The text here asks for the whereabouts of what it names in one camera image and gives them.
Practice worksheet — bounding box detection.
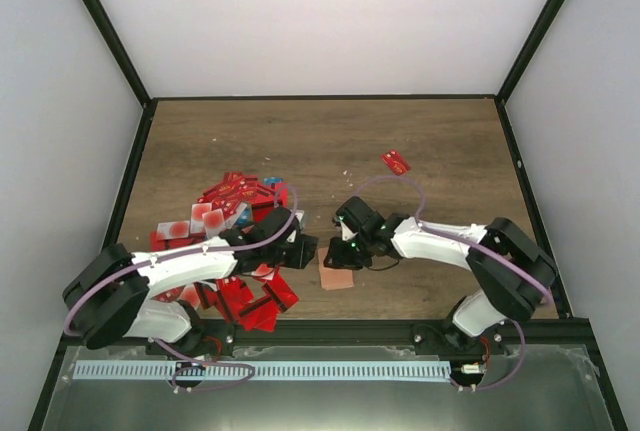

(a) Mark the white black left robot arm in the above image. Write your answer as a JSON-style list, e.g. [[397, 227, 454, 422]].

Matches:
[[62, 207, 318, 355]]

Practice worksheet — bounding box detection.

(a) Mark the blue card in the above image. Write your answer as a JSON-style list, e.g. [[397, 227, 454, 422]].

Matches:
[[263, 177, 283, 187]]

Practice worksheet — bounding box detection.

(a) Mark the light blue slotted cable duct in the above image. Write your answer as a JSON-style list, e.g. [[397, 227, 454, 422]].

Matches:
[[72, 360, 451, 383]]

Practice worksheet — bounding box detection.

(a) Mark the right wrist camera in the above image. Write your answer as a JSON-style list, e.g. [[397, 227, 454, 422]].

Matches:
[[333, 217, 356, 242]]

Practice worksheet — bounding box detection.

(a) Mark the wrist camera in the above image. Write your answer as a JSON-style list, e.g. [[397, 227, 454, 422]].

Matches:
[[295, 210, 307, 230], [333, 217, 356, 242]]

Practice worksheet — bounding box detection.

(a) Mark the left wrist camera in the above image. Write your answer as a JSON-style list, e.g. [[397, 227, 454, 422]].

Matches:
[[295, 210, 307, 230]]

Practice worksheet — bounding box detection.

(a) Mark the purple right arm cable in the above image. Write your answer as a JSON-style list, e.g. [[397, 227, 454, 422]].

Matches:
[[349, 174, 554, 392]]

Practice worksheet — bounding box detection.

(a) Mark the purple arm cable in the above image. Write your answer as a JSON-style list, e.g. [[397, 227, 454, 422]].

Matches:
[[349, 174, 554, 392], [63, 181, 300, 395]]

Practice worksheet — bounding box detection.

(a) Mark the pile of red cards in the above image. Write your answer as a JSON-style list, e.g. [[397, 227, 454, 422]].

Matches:
[[147, 184, 304, 332]]

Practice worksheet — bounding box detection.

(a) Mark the black enclosure frame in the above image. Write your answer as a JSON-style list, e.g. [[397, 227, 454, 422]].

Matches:
[[27, 0, 628, 430]]

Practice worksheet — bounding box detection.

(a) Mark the lone red VIP card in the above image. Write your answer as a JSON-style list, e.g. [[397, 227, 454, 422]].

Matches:
[[381, 149, 411, 176]]

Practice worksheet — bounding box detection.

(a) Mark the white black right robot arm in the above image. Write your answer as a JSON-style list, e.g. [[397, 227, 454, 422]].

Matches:
[[323, 196, 557, 354]]

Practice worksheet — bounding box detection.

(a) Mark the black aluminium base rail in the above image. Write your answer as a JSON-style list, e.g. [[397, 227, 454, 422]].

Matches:
[[144, 318, 591, 357]]

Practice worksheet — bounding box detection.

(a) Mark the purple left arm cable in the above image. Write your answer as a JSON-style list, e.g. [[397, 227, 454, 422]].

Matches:
[[63, 181, 300, 395]]

